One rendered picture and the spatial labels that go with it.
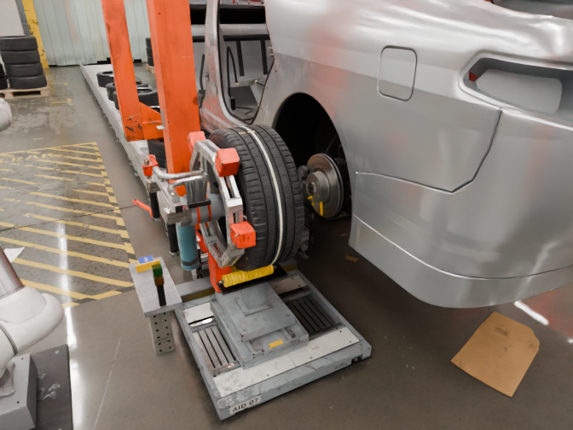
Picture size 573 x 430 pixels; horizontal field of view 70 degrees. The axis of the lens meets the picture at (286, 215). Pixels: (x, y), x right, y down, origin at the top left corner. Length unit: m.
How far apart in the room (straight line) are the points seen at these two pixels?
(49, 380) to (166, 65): 1.44
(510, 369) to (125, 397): 1.91
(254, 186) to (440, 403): 1.34
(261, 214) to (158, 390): 1.06
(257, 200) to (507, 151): 0.88
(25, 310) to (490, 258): 1.61
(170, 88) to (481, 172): 1.45
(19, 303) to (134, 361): 0.80
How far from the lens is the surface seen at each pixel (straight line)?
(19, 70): 9.95
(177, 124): 2.16
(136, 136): 4.14
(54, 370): 2.07
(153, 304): 2.00
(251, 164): 1.64
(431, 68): 1.31
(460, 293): 1.46
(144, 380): 2.31
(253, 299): 2.20
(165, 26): 2.09
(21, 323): 1.83
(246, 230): 1.59
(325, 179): 2.01
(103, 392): 2.32
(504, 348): 2.63
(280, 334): 2.21
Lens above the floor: 1.66
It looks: 27 degrees down
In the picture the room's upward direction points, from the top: straight up
